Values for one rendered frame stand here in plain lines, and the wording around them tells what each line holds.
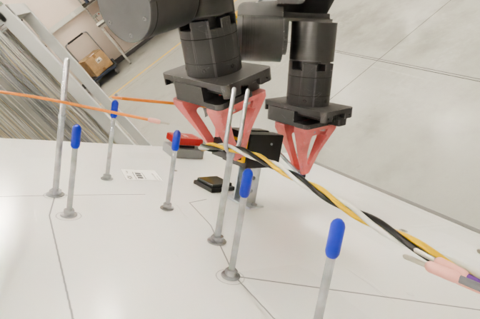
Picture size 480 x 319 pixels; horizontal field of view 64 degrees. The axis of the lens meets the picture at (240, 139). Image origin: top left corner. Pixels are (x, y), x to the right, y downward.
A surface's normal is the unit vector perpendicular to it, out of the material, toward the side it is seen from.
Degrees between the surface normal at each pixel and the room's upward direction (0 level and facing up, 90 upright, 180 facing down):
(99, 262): 47
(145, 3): 72
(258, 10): 58
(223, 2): 101
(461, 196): 0
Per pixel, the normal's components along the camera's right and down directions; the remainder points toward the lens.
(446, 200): -0.52, -0.71
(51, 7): 0.36, 0.32
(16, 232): 0.16, -0.97
